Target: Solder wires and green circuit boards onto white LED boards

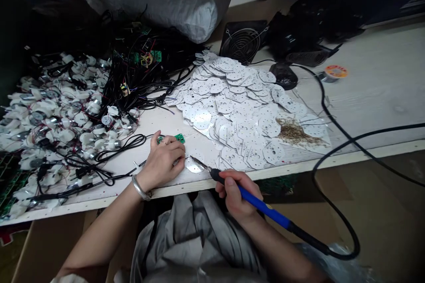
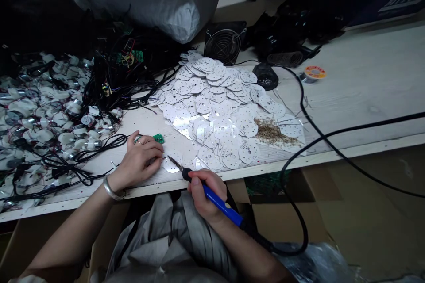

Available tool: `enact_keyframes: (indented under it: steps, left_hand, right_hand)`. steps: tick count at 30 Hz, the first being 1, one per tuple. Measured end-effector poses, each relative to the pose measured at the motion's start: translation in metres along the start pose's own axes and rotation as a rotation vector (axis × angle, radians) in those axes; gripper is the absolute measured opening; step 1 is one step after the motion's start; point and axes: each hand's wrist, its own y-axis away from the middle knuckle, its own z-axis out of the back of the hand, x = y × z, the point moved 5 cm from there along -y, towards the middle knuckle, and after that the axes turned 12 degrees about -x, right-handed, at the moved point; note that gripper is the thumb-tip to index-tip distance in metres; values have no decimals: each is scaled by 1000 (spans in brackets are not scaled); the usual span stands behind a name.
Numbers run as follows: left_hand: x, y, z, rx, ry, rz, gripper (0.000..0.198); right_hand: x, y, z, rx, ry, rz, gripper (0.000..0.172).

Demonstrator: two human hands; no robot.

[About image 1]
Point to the clear plastic bag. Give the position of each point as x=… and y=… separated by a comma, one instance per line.
x=335, y=264

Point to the small green circuit board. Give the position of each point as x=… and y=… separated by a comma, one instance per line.
x=179, y=138

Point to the single white round board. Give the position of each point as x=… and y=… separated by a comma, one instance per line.
x=194, y=165

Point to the black soldering iron stand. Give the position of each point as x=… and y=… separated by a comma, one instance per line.
x=307, y=58

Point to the black round tip cleaner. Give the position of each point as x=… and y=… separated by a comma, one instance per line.
x=285, y=75

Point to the pile of white small motors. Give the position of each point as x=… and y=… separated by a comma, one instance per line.
x=53, y=123

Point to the person's left hand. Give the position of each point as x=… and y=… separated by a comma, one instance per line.
x=159, y=167

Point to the person's body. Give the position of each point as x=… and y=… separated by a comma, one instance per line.
x=199, y=240

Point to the person's right hand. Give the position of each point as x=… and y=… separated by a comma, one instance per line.
x=237, y=201

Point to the pile of white round boards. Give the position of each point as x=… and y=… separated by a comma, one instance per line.
x=245, y=107

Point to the black square fan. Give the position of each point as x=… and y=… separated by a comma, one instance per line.
x=244, y=41

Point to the heap of black equipment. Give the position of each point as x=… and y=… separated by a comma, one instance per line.
x=325, y=1

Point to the stack of green circuit boards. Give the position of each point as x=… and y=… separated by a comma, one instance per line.
x=11, y=182

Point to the large brown cardboard box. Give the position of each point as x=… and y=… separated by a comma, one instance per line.
x=375, y=210

